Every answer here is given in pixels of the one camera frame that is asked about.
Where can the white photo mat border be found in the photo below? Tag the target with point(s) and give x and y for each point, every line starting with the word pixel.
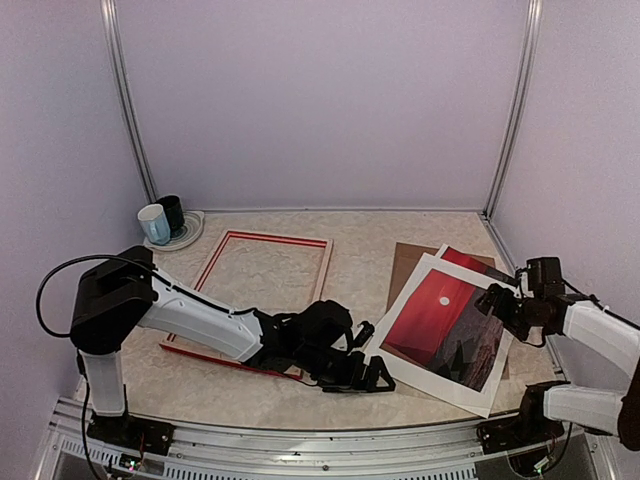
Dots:
pixel 400 325

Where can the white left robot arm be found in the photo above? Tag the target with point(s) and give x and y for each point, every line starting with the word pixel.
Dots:
pixel 128 290

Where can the right aluminium corner post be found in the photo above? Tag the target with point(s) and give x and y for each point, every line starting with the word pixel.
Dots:
pixel 517 107

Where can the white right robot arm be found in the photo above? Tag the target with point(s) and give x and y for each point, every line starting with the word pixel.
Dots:
pixel 546 300

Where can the white round plate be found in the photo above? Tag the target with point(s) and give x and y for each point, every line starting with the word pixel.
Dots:
pixel 189 233

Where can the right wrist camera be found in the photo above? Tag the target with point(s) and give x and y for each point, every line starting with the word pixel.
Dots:
pixel 543 277

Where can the red and black photo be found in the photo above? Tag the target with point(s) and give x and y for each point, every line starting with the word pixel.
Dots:
pixel 440 330

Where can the aluminium front rail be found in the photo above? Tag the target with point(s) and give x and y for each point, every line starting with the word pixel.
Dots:
pixel 200 451

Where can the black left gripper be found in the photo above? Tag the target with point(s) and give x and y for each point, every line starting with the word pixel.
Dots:
pixel 352 384

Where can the dark green mug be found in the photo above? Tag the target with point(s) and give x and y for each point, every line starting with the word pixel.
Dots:
pixel 174 213

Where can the red wooden picture frame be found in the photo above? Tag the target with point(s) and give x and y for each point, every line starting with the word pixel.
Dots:
pixel 274 272

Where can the left aluminium corner post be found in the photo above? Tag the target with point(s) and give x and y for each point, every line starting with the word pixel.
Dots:
pixel 109 14

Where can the light blue mug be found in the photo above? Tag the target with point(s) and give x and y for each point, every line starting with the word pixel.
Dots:
pixel 154 224

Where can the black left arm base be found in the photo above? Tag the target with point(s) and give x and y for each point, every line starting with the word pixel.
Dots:
pixel 133 433

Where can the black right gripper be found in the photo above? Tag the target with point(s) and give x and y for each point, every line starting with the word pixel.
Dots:
pixel 500 311

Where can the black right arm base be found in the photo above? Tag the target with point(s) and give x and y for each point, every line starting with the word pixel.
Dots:
pixel 513 433

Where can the aluminium corner post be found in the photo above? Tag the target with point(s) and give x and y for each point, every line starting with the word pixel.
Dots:
pixel 517 107
pixel 109 14

